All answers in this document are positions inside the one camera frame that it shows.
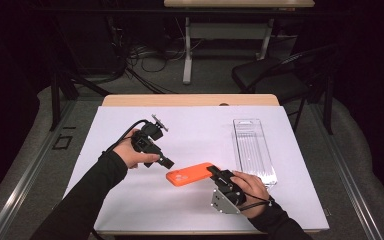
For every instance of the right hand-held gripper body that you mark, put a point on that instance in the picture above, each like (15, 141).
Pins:
(228, 193)

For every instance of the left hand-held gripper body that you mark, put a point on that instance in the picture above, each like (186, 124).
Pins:
(146, 140)

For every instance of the orange phone case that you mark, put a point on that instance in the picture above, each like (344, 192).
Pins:
(188, 175)

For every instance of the clear plastic packaging tray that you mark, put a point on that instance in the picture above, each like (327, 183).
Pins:
(251, 150)

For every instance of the person's left hand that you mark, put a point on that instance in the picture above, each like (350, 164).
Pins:
(130, 155)

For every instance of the person's right hand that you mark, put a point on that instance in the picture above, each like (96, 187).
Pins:
(253, 191)

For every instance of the black metal stand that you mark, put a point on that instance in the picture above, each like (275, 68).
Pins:
(56, 96)

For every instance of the black folding chair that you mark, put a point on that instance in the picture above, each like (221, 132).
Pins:
(263, 75)

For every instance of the metal floor rail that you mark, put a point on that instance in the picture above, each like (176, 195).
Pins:
(30, 173)
(350, 180)

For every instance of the desk with white frame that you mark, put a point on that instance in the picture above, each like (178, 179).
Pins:
(226, 30)

